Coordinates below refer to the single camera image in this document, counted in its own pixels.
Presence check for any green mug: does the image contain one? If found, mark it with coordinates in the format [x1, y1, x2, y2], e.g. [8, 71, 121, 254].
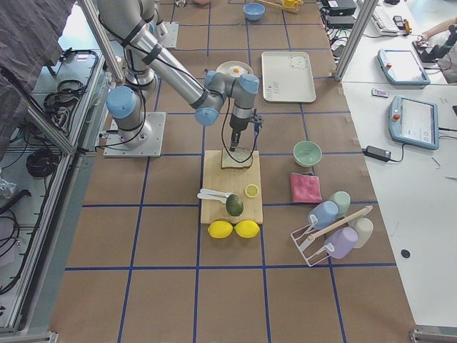
[328, 191, 351, 218]

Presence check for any blue mug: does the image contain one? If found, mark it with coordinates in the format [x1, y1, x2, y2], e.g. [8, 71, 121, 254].
[308, 201, 338, 230]

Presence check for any blue bowl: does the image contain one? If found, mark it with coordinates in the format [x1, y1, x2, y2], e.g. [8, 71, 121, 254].
[243, 2, 266, 21]

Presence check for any white wire mug rack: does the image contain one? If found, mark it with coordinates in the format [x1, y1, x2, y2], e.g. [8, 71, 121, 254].
[291, 204, 374, 267]

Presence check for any yellow mug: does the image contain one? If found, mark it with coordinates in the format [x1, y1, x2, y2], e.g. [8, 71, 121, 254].
[281, 0, 303, 14]

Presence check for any green avocado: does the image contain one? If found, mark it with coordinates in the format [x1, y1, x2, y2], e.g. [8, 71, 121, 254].
[225, 194, 243, 217]

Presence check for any cream mug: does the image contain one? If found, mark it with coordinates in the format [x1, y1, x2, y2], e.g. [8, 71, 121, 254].
[348, 217, 373, 249]

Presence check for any bread slice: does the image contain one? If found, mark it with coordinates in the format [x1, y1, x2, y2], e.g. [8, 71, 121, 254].
[221, 148, 253, 169]

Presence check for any right yellow lemon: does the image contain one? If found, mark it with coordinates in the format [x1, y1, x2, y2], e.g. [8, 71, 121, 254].
[234, 220, 260, 239]

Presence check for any left yellow lemon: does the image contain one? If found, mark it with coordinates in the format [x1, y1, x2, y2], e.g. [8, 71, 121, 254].
[208, 220, 233, 239]

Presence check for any lemon half slice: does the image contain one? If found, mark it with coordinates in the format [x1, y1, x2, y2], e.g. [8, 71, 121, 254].
[244, 184, 260, 199]

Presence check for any aluminium frame post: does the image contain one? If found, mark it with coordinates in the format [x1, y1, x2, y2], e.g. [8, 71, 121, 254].
[334, 0, 378, 81]

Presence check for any purple mug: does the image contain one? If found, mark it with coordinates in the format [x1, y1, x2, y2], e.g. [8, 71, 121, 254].
[324, 227, 358, 259]

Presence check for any fried egg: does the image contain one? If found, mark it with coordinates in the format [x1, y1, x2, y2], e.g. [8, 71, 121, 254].
[228, 65, 248, 77]

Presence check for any pink cloth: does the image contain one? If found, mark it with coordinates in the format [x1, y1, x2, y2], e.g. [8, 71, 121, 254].
[290, 172, 322, 204]

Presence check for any dark grey cloth cover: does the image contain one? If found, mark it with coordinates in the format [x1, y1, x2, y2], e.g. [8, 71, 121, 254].
[1, 1, 74, 155]

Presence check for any wooden cutting board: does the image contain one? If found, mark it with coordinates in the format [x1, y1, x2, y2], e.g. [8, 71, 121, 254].
[201, 150, 263, 224]

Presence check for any beige round plate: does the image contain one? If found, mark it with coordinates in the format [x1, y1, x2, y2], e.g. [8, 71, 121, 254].
[216, 61, 253, 77]

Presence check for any teach pendant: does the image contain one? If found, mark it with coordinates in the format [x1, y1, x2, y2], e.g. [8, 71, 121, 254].
[388, 96, 439, 150]
[377, 49, 431, 86]

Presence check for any small label card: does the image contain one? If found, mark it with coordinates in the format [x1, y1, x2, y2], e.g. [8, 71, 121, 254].
[371, 88, 389, 99]

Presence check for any white plastic knife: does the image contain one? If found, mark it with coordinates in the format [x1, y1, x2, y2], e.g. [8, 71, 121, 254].
[197, 189, 232, 202]

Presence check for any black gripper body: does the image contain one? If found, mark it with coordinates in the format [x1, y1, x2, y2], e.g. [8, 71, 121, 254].
[230, 114, 263, 143]

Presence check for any black power adapter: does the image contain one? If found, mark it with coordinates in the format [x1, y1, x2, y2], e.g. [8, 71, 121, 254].
[362, 145, 391, 162]

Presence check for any yellow lemon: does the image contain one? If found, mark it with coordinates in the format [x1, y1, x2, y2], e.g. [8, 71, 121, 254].
[234, 220, 260, 239]
[208, 220, 233, 239]

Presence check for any green ceramic bowl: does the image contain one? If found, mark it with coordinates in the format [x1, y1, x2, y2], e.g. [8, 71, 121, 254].
[293, 141, 322, 167]

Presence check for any near teach pendant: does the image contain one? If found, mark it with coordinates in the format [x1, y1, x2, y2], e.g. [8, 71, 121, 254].
[388, 96, 439, 150]

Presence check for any white keyboard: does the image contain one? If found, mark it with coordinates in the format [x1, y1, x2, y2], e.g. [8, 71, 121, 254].
[371, 6, 400, 36]

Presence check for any cream rectangular tray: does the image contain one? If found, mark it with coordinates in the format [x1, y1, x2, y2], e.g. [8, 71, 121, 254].
[261, 51, 316, 103]

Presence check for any far teach pendant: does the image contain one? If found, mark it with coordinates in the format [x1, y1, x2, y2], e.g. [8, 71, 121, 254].
[377, 49, 431, 86]

